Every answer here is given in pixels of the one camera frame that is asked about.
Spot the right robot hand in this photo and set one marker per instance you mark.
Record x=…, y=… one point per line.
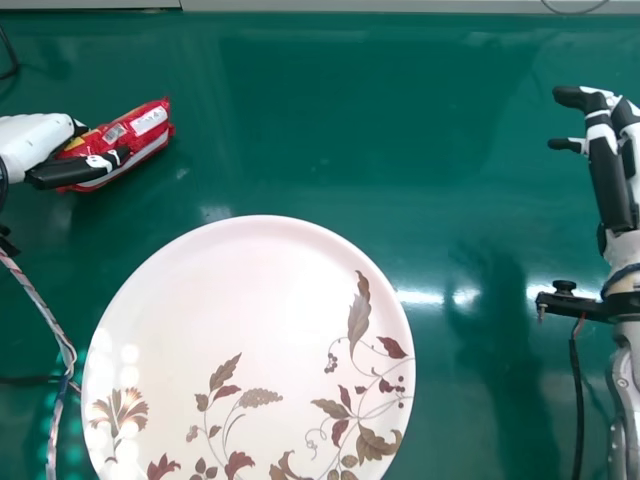
x=612, y=190

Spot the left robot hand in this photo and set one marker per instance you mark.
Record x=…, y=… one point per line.
x=35, y=137

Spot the red biscuit packet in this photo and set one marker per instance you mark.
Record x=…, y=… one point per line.
x=135, y=125

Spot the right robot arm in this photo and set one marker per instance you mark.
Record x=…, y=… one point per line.
x=627, y=380

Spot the plate with brown leaf pattern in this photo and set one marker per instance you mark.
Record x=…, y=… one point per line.
x=240, y=310

